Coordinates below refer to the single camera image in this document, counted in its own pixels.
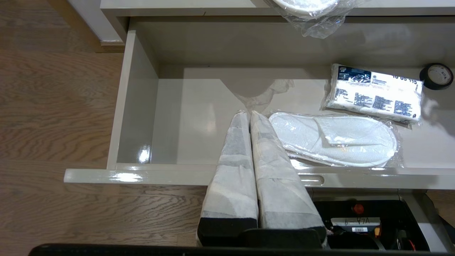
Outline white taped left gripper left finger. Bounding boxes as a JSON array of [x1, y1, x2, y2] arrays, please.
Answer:
[[197, 110, 259, 246]]

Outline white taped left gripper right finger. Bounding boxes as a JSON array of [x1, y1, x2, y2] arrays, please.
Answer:
[[250, 111, 328, 246]]

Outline glossy white drawer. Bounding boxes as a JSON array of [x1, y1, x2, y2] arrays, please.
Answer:
[[64, 16, 455, 191]]

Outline white slippers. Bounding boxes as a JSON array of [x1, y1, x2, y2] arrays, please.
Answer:
[[271, 0, 364, 39], [268, 111, 405, 169]]

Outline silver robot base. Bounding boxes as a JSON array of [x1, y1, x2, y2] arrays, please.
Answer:
[[312, 193, 453, 254]]

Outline white wipes pack blue label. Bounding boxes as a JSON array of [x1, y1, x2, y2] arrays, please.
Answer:
[[321, 63, 426, 125]]

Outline black tape roll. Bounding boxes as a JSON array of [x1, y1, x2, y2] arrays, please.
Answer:
[[419, 63, 454, 91]]

